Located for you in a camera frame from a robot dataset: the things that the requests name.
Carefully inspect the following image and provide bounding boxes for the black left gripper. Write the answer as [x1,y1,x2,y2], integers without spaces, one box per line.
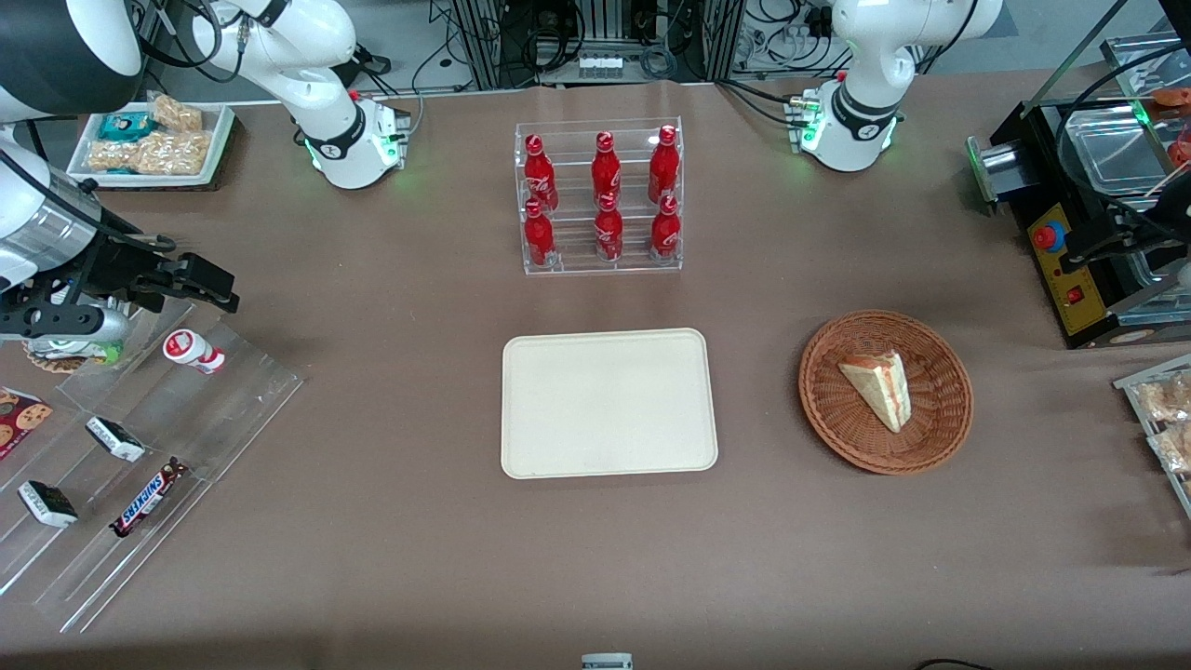
[1064,191,1191,277]

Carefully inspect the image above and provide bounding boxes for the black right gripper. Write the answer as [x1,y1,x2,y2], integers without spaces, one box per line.
[58,231,241,315]

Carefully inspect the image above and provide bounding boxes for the triangle sandwich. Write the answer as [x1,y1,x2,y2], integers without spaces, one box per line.
[838,350,911,435]

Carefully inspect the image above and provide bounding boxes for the grey tray of snack bags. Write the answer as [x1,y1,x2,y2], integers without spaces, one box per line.
[1114,354,1191,520]

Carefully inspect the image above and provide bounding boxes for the white snack tray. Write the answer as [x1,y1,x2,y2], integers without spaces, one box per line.
[67,100,236,190]

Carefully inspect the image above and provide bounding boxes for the brown wicker basket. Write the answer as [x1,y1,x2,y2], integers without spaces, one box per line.
[798,310,975,476]

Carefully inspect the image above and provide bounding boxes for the beige plastic tray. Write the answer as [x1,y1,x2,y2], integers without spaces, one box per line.
[501,328,719,480]

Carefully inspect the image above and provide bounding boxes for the black machine with yellow panel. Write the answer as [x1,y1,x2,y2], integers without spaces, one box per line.
[966,33,1191,351]

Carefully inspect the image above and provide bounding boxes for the white red yogurt bottle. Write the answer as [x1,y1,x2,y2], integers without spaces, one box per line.
[163,329,226,375]

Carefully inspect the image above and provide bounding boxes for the clear acrylic stepped display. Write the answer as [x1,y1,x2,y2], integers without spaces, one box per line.
[0,298,306,636]

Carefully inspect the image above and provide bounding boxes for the large clear peanut snack bag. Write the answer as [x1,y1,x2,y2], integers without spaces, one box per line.
[130,130,214,177]

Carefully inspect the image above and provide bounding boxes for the clear bag of pastries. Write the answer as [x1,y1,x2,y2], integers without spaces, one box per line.
[1150,423,1191,474]
[1137,372,1191,424]

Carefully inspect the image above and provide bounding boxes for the flat clear peanut snack bag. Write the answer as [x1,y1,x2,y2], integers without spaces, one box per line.
[87,140,141,173]

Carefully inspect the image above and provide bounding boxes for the small clear peanut snack bag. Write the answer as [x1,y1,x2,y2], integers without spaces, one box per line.
[149,93,204,133]

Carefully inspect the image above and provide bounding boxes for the black white snack pack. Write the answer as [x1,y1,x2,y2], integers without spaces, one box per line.
[86,416,146,463]
[18,480,79,529]

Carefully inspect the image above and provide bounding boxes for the teal snack packet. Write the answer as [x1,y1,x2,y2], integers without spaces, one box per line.
[98,112,155,142]

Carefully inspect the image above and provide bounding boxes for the Snickers chocolate bar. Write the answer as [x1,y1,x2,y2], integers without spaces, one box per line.
[110,458,190,539]

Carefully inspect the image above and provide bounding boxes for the chocolate chip cookie pack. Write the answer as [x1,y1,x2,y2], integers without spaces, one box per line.
[0,387,54,461]

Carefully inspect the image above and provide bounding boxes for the red cola bottle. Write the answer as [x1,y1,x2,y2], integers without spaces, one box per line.
[523,199,557,268]
[524,134,559,211]
[592,131,622,206]
[650,194,681,261]
[649,125,680,204]
[595,193,624,262]

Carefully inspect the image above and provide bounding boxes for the clear acrylic bottle rack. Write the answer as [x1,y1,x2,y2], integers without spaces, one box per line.
[515,117,684,276]

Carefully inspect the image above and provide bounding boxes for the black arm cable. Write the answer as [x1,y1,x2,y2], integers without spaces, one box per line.
[1053,42,1191,229]

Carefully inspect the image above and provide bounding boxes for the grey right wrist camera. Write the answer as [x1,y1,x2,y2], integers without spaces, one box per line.
[0,303,131,343]

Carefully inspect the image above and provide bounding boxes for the aluminium frame rack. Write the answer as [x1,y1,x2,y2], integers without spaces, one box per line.
[450,0,747,90]

